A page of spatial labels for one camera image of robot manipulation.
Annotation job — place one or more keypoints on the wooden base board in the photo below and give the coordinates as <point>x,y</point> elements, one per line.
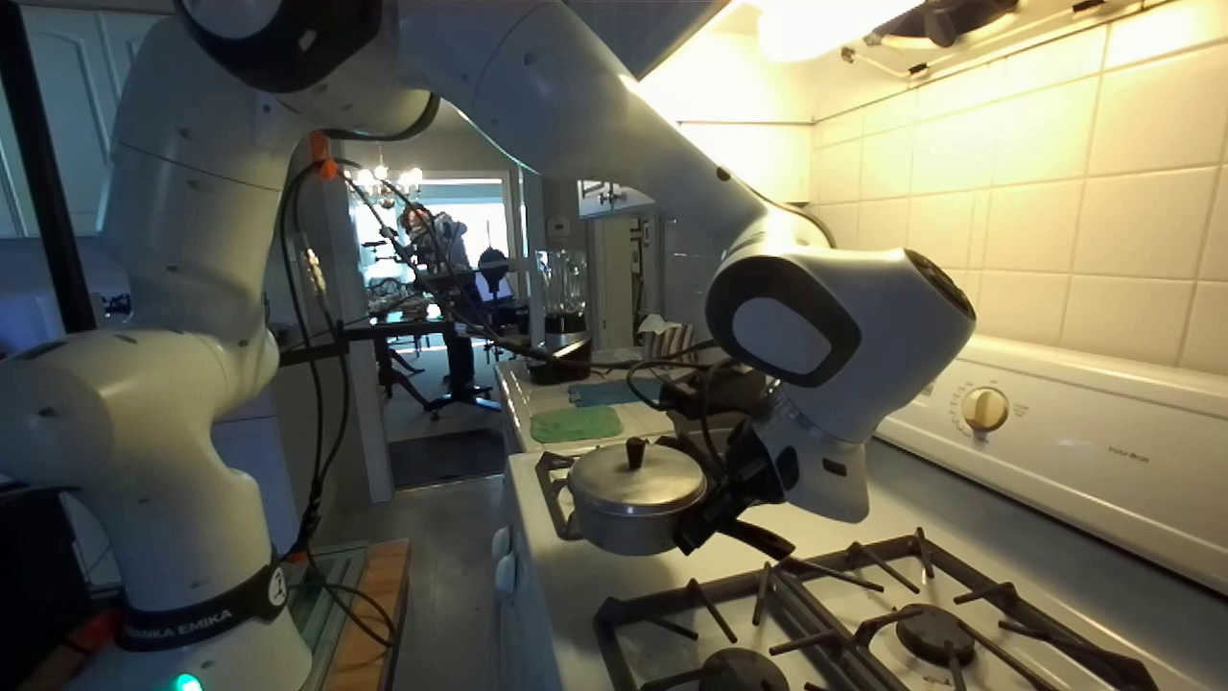
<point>372,628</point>

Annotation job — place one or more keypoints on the blue towel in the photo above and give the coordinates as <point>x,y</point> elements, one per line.
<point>600,392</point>

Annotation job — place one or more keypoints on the green towel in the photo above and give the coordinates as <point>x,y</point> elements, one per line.
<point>575,424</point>

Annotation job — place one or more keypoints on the black burner cap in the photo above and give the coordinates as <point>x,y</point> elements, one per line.
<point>747,672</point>
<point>932,635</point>

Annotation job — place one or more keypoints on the black hood fan motor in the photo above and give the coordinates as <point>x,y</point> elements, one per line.
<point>966,16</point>

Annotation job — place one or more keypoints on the black tripod stand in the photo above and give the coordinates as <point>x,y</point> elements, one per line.
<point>433,335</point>

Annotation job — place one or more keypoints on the black stove grate under pan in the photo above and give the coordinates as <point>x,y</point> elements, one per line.
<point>552,489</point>

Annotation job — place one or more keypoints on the white range hood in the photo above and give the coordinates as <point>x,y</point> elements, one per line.
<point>790,24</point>

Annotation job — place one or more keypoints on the round stove knob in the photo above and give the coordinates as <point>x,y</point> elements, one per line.
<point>987,407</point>

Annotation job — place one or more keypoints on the white gas stove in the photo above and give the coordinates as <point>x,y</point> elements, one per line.
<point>1099,463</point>

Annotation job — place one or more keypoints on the black square baking pan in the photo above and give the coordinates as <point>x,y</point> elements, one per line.
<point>691,401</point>

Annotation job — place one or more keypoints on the striped kitchen item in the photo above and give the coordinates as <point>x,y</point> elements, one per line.
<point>665,338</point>

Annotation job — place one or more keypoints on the silver pot lid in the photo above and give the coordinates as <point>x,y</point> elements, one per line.
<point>638,477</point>

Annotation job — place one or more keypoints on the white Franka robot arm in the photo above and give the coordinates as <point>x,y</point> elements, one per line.
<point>156,424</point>

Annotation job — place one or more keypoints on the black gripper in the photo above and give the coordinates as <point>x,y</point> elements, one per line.
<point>765,466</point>

